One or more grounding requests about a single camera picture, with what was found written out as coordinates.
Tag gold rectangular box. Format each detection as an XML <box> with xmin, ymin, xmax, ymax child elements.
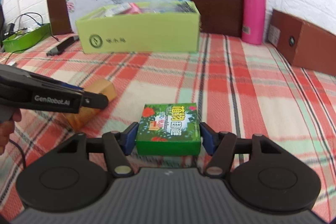
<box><xmin>63</xmin><ymin>79</ymin><xmax>117</xmax><ymax>132</ymax></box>

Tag green printed box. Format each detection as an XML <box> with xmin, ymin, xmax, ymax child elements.
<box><xmin>136</xmin><ymin>103</ymin><xmax>201</xmax><ymax>156</ymax></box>

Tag white orange medicine box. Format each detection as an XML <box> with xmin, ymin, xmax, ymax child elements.
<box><xmin>104</xmin><ymin>3</ymin><xmax>131</xmax><ymax>17</ymax></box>

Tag person left hand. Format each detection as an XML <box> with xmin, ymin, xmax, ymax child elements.
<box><xmin>0</xmin><ymin>109</ymin><xmax>22</xmax><ymax>155</ymax></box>

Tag black smartphone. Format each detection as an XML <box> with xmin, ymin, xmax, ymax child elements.
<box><xmin>46</xmin><ymin>35</ymin><xmax>79</xmax><ymax>56</ymax></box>

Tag green tray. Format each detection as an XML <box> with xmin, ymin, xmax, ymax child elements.
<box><xmin>3</xmin><ymin>23</ymin><xmax>51</xmax><ymax>53</ymax></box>

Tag plaid bed sheet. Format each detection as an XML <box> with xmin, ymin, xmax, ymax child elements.
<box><xmin>1</xmin><ymin>34</ymin><xmax>335</xmax><ymax>221</ymax></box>

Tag light green cardboard storage box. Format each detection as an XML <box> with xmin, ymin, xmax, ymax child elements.
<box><xmin>76</xmin><ymin>1</ymin><xmax>201</xmax><ymax>53</ymax></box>

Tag brown cardboard box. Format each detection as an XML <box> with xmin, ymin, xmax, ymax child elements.
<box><xmin>267</xmin><ymin>10</ymin><xmax>336</xmax><ymax>76</ymax></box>

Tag pink thermos bottle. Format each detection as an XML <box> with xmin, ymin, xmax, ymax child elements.
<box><xmin>241</xmin><ymin>0</ymin><xmax>266</xmax><ymax>45</ymax></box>

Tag black charging cable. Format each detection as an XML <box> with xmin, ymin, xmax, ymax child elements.
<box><xmin>10</xmin><ymin>12</ymin><xmax>60</xmax><ymax>42</ymax></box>

